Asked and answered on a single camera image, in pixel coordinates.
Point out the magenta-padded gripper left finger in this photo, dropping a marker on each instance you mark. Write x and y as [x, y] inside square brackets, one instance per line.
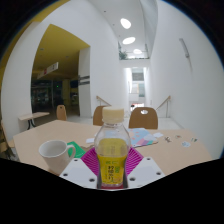
[76, 170]

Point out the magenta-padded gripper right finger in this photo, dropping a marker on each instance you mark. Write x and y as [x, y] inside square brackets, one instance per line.
[146, 170]

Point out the clear bottle with yellow drink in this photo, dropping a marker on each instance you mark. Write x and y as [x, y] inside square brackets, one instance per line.
[112, 156]

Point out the green flat packet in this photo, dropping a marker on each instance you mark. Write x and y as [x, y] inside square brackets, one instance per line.
[78, 150]

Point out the white ceramic mug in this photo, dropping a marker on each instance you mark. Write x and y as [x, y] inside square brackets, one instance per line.
[53, 155]

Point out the light blue printed paper sheet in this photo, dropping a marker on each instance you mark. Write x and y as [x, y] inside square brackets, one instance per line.
[143, 137]

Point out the small white paper slip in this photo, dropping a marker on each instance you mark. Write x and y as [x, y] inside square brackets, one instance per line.
[157, 135]
[90, 140]

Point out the small round white sticker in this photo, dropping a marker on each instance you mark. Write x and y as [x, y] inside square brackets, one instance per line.
[185, 144]

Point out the small wooden side table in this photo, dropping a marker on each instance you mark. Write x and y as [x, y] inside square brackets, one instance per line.
[33, 115]

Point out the wooden stair handrail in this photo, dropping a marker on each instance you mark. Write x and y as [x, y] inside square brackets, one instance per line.
[165, 101]
[103, 101]

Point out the hanging white sign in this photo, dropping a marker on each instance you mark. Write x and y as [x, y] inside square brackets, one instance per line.
[48, 70]

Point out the green potted plant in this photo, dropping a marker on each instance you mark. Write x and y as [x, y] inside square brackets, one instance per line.
[123, 55]

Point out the round ceiling lights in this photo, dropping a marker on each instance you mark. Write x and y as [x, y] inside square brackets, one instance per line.
[125, 23]

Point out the dark wall sign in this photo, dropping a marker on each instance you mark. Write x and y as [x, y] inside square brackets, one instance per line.
[84, 80]

